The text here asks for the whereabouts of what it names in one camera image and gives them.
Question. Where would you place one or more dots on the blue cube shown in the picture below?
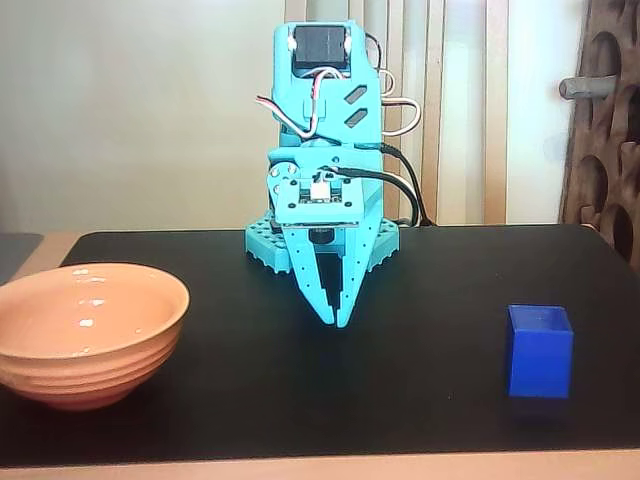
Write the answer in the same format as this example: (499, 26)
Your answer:
(540, 360)

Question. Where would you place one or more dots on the brown wooden wine rack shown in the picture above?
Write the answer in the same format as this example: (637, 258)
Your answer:
(630, 125)

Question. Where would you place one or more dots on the cyan robot arm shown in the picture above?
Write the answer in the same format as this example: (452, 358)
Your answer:
(360, 75)

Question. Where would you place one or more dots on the grey bottle neck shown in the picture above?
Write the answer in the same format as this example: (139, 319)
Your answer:
(587, 86)

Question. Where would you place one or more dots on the orange ribbed bowl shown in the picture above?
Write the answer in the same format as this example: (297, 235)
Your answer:
(90, 350)

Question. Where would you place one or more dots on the cyan gripper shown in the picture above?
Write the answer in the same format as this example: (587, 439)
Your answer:
(304, 272)

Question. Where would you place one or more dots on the cyan perforated robot base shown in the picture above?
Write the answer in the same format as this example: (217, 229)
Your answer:
(260, 242)

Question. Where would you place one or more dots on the black table mat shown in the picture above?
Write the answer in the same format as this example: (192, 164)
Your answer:
(350, 380)

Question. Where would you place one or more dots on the cyan wrist camera mount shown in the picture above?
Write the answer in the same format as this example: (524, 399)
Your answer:
(290, 205)

